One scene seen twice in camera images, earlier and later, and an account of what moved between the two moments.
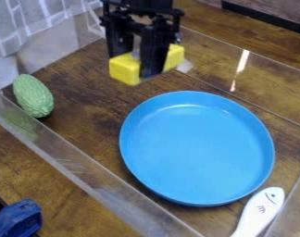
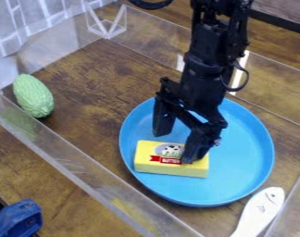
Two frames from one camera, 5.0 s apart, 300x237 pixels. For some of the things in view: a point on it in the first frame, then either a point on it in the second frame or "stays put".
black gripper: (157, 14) → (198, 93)
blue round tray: (198, 148) stays put
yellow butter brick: (125, 65) → (159, 157)
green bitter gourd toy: (32, 94) stays put
